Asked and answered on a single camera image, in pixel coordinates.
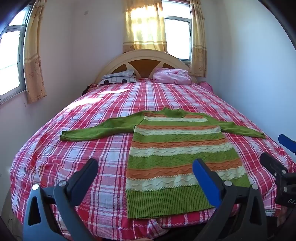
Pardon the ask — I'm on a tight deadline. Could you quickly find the cream wooden headboard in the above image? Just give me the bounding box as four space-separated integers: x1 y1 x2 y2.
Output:
94 49 198 85

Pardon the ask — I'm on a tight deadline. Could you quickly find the green orange striped knit sweater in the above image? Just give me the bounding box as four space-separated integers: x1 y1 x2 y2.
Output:
60 107 267 219

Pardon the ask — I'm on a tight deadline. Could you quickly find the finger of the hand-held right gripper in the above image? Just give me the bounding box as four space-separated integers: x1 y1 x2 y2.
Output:
278 134 296 153
259 152 288 178

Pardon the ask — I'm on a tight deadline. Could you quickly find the side window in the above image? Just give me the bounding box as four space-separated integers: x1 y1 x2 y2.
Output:
0 5 33 102

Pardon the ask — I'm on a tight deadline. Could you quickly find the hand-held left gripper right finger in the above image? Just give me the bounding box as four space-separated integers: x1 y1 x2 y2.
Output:
192 158 270 241

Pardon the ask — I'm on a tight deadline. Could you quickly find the window behind headboard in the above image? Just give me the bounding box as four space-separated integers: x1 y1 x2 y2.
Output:
162 0 193 62

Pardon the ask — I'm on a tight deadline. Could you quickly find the dark cloth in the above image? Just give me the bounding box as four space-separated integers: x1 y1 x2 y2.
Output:
81 83 96 95

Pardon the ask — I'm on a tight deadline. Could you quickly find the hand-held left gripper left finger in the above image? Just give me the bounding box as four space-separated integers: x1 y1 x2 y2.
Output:
23 158 100 241

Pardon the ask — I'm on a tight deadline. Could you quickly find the pink cloth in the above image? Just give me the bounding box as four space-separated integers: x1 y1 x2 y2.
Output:
199 81 213 93

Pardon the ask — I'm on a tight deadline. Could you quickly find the grey patterned pillow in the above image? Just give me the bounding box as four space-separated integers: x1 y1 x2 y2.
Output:
97 69 137 87

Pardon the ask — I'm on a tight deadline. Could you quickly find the red plaid bed sheet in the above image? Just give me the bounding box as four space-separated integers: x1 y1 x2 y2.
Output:
10 78 296 237

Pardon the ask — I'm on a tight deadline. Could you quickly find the yellow floral curtain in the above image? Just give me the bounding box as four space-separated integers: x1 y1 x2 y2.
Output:
189 0 207 77
24 0 47 104
122 0 167 54

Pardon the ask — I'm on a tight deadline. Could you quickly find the pink floral pillow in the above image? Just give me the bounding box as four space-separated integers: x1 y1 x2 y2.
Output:
153 68 192 84

